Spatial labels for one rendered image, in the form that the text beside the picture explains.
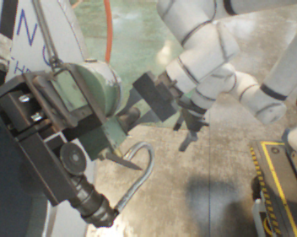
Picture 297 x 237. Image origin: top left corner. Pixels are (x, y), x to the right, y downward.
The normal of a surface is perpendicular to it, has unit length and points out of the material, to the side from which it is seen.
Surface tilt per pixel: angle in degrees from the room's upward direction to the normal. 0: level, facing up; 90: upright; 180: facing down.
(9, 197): 53
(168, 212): 0
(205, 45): 57
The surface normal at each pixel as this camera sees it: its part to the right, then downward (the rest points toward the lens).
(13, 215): -0.14, -0.09
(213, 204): -0.02, -0.74
